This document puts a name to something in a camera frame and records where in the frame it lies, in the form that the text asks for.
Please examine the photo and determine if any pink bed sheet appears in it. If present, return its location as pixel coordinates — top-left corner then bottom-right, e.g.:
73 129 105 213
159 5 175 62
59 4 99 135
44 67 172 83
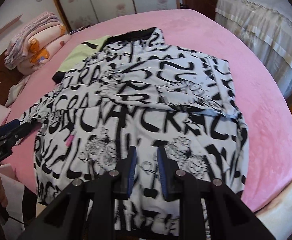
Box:
8 9 292 211

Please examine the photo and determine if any folded pink bear quilt stack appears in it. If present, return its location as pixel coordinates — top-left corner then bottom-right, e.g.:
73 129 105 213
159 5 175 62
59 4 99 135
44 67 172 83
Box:
4 12 70 75

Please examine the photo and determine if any green black folded garment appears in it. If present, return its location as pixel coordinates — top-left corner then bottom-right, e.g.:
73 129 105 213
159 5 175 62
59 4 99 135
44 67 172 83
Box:
52 35 110 84

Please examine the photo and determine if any lace covered furniture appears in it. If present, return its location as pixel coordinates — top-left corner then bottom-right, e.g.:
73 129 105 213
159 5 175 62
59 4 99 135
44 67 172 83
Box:
215 0 292 99

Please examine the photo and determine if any white black graffiti print jacket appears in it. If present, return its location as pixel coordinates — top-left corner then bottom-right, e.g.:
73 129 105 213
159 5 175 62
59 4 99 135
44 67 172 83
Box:
20 28 249 236

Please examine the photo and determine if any small white cloth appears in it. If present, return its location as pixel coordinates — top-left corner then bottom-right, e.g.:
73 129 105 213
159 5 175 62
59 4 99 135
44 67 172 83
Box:
4 75 30 107

